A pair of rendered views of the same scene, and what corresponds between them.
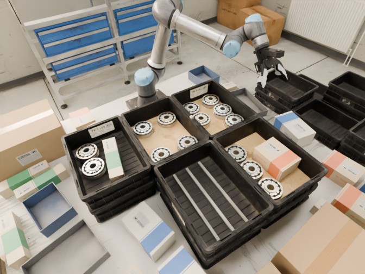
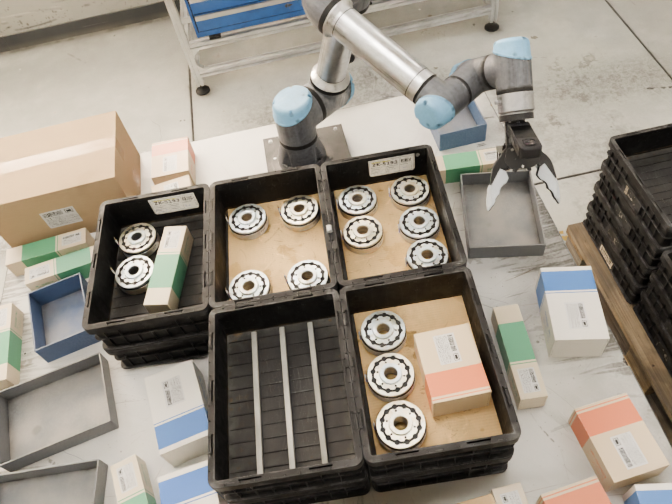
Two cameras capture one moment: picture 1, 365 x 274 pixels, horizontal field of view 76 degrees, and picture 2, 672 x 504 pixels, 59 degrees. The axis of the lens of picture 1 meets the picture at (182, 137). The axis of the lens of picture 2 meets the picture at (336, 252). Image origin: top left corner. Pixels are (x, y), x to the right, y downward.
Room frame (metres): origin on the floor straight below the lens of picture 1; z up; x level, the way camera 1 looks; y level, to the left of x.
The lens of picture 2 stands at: (0.10, -0.52, 2.06)
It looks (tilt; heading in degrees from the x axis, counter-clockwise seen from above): 53 degrees down; 31
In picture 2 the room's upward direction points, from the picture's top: 12 degrees counter-clockwise
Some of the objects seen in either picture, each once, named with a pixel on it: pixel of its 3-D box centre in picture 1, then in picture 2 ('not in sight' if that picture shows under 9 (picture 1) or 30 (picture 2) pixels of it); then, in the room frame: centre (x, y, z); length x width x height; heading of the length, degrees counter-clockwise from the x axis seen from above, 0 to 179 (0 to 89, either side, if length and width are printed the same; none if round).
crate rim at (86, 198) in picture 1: (103, 152); (151, 253); (0.69, 0.36, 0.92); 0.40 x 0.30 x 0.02; 28
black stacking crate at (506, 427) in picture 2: (263, 162); (422, 368); (0.63, -0.36, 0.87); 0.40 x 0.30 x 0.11; 28
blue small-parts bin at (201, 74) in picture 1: (203, 77); (453, 117); (1.55, -0.19, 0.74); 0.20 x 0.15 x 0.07; 33
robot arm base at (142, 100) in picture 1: (148, 98); (300, 146); (1.25, 0.21, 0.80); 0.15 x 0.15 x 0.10
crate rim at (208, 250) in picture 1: (209, 186); (279, 381); (0.48, -0.09, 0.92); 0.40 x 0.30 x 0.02; 28
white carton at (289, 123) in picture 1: (292, 129); (569, 311); (0.93, -0.64, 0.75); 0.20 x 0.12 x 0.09; 19
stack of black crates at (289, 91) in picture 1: (279, 103); (660, 215); (1.63, -0.90, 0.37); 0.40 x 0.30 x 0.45; 32
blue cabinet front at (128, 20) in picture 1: (147, 28); not in sight; (2.89, 0.35, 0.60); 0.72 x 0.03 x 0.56; 122
